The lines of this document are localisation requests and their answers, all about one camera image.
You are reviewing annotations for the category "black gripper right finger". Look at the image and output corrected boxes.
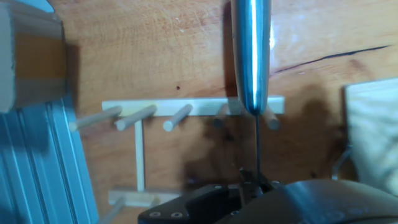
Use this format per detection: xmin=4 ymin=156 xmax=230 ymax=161
xmin=256 ymin=174 xmax=282 ymax=195

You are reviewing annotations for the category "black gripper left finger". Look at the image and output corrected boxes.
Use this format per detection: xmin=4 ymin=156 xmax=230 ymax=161
xmin=138 ymin=169 xmax=257 ymax=224

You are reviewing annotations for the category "steel handled kitchen knife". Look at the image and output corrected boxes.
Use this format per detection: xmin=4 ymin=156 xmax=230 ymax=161
xmin=230 ymin=0 xmax=272 ymax=180

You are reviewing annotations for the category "wooden peg rack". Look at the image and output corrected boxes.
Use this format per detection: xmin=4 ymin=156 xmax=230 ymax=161
xmin=68 ymin=95 xmax=285 ymax=224

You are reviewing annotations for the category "wooden cutting board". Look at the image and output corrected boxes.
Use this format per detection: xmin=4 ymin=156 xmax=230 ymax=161
xmin=331 ymin=77 xmax=398 ymax=197

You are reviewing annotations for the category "brown cardboard box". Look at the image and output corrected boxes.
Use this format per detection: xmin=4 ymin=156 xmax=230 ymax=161
xmin=0 ymin=0 xmax=68 ymax=113

